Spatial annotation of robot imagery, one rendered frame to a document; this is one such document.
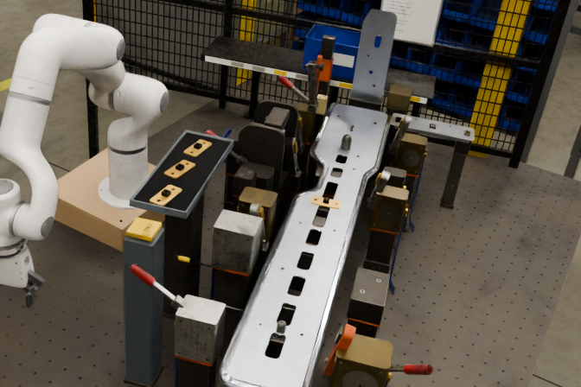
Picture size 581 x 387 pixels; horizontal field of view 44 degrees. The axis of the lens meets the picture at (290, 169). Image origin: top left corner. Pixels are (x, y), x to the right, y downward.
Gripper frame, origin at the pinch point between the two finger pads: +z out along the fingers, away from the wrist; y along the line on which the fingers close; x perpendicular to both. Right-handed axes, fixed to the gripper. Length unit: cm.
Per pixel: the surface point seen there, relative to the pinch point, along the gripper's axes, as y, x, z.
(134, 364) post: -30.8, 1.4, 12.6
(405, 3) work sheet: -82, -150, -39
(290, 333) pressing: -67, 4, -11
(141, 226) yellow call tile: -31.1, -2.4, -26.6
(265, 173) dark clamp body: -51, -46, -18
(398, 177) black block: -88, -73, -9
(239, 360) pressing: -58, 15, -11
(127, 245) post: -29.1, 0.8, -23.3
